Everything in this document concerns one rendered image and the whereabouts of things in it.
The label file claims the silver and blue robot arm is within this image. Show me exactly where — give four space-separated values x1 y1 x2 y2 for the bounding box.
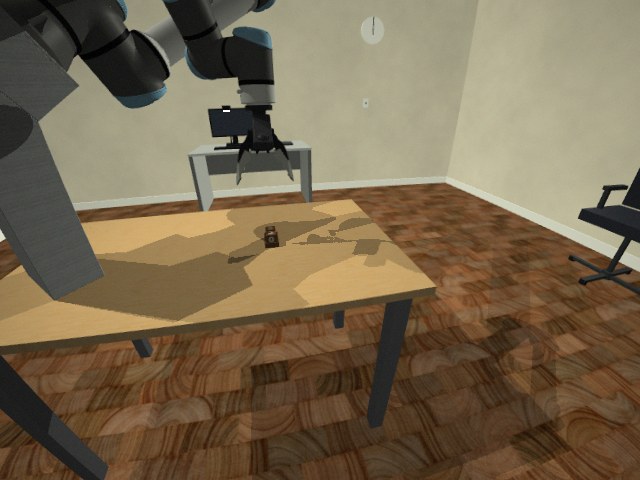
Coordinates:
0 0 276 108

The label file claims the brown wooden tray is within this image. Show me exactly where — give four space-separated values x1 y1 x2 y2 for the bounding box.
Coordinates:
264 232 279 248

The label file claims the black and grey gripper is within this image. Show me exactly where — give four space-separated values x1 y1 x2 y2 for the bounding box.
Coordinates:
236 105 294 185

